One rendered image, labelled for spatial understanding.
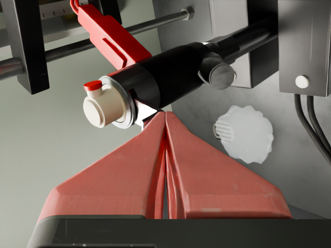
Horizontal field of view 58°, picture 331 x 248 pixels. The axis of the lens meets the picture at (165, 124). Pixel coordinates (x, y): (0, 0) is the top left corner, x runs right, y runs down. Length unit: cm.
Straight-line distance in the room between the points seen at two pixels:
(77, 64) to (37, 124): 10
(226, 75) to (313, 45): 10
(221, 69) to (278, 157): 35
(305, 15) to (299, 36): 1
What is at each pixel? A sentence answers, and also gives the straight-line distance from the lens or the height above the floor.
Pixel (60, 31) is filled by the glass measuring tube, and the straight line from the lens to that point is 41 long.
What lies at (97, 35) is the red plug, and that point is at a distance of 18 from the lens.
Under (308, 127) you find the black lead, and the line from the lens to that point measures 26.
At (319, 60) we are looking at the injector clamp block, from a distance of 25.
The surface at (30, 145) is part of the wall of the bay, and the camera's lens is 45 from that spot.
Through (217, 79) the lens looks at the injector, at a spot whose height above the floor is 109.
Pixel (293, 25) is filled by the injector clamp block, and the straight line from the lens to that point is 25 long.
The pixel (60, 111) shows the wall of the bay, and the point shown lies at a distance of 45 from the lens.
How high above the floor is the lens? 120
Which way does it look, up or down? 37 degrees down
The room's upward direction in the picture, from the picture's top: 121 degrees counter-clockwise
